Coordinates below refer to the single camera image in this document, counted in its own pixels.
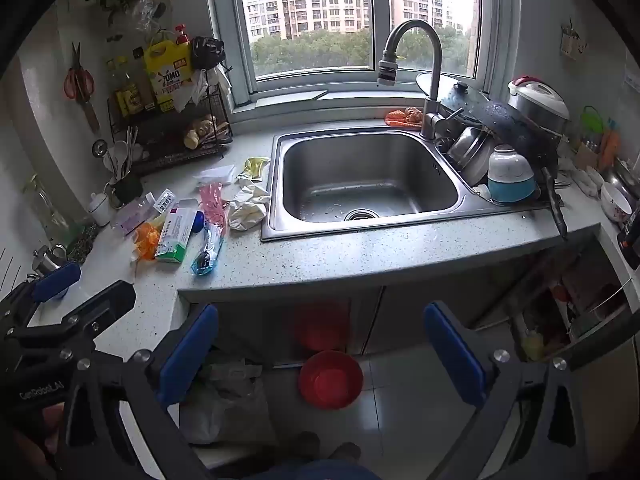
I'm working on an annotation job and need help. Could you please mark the small white lidded jar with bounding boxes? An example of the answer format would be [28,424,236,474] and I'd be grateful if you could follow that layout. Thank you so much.
[88,192,114,227]

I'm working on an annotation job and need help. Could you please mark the wall mounted holder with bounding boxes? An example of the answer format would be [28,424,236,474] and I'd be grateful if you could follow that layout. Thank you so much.
[559,17,589,61]

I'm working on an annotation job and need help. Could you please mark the orange plastic tool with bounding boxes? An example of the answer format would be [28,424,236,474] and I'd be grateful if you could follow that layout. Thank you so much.
[599,119,621,171]

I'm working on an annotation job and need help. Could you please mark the kitchen window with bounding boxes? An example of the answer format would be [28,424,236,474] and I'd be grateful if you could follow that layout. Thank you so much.
[207,0,511,107]

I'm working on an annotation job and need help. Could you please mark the metal gooseneck faucet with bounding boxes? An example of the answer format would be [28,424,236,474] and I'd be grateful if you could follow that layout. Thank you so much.
[376,20,447,142]

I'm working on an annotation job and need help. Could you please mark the small metal cup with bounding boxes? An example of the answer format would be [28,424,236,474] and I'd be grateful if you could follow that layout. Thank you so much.
[31,244,69,277]

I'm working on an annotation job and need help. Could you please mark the yellow detergent jug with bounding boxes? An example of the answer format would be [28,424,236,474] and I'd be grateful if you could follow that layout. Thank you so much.
[144,24,195,103]

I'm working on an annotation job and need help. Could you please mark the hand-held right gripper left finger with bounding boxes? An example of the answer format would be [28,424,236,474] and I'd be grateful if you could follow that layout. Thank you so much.
[55,302,221,480]

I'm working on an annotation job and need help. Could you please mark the patterned ceramic bowl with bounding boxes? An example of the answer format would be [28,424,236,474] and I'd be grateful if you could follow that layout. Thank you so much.
[599,181,634,224]

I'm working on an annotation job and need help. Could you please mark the bundle of chopsticks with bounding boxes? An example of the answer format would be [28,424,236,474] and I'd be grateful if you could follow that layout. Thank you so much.
[124,126,139,177]

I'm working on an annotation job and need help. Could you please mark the glass pot lid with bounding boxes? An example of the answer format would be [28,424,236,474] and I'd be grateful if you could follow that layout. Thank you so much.
[415,72,489,116]

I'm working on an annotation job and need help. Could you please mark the dark sauce bottle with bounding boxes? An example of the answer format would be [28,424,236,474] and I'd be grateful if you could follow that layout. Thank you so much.
[131,47,157,112]

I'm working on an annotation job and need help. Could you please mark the red plastic basin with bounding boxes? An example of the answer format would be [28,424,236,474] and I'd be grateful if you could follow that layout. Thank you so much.
[298,350,365,410]

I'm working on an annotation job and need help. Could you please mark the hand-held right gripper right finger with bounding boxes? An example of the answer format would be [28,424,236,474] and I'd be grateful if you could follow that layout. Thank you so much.
[424,301,588,480]

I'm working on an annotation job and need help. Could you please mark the yellow label oil bottle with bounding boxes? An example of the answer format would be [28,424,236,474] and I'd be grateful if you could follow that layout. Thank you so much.
[114,57,144,117]

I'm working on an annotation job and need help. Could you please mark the hanging white plastic bags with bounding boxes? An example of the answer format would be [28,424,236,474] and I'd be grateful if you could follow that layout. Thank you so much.
[175,66,234,112]

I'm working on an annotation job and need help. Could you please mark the stainless steel bowl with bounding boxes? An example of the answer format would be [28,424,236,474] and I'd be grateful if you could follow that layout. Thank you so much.
[447,127,496,184]

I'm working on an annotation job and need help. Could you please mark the blue and white bowl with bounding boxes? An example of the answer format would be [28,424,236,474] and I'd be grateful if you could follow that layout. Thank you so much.
[487,143,539,204]

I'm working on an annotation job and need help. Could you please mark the person's blue jeans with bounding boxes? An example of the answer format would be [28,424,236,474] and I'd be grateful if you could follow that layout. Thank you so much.
[280,459,383,480]

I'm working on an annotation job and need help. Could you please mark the black wire rack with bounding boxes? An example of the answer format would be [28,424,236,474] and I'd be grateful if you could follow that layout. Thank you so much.
[106,82,234,177]

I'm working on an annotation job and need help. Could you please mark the person's dark shoe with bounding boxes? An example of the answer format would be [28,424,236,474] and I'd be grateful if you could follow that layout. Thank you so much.
[292,432,321,461]

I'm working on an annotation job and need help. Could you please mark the metal sink cabinet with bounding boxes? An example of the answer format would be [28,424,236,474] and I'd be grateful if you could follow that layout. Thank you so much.
[176,260,596,367]

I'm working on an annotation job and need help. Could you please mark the orange dish cloth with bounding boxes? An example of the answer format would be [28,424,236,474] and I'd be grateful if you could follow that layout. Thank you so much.
[384,106,425,131]

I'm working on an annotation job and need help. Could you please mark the black kitchen knife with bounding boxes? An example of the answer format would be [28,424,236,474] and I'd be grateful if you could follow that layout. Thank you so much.
[542,165,570,241]

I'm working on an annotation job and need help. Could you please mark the yellow sauce packet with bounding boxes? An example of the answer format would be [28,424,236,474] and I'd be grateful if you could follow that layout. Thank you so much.
[237,156,271,183]

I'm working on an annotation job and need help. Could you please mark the white spoon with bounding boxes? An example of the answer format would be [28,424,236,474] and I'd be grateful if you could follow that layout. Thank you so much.
[112,140,130,177]

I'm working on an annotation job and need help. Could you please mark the white trash bag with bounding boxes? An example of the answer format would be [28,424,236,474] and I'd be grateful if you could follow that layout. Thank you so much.
[179,352,279,446]

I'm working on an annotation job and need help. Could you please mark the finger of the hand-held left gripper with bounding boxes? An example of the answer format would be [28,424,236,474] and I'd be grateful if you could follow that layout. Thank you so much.
[5,280,137,361]
[0,261,82,331]

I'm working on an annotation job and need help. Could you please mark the clear glass jar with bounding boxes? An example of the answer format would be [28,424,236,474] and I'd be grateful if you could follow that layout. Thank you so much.
[22,174,67,242]

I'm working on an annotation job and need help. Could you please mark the ginger root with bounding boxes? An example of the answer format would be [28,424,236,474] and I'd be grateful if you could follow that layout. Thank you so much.
[183,115,219,151]

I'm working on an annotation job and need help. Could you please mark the dark frying pan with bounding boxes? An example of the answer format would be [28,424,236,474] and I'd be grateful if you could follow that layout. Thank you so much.
[440,100,562,172]

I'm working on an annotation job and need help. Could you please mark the clear purple label bottle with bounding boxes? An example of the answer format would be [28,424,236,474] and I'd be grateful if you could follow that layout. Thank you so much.
[110,192,156,236]

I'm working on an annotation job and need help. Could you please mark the crumpled white paper towel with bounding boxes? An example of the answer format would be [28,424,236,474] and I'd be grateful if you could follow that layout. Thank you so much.
[228,180,272,232]

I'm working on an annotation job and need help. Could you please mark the silver rice cooker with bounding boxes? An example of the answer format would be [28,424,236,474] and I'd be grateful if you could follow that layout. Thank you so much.
[507,75,571,136]

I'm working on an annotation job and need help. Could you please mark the black plastic bag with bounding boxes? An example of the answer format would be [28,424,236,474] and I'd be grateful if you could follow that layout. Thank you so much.
[191,36,226,72]

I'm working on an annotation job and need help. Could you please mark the green and white box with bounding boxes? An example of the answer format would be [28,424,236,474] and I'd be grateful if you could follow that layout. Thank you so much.
[154,198,200,264]

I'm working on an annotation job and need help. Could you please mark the red handled scissors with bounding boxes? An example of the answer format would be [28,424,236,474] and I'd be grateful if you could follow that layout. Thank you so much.
[63,42,95,102]

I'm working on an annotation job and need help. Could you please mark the metal ladle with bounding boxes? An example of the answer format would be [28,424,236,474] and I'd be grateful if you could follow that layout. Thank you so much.
[91,138,119,182]

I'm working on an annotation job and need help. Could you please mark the stainless steel sink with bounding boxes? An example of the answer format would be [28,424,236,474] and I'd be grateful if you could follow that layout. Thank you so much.
[260,127,551,242]

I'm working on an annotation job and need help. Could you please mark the pink and teal plastic package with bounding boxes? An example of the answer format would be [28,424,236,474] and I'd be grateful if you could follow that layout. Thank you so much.
[191,182,227,276]

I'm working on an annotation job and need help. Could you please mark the green plastic tool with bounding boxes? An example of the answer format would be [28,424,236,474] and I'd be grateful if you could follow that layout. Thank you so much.
[579,105,606,136]

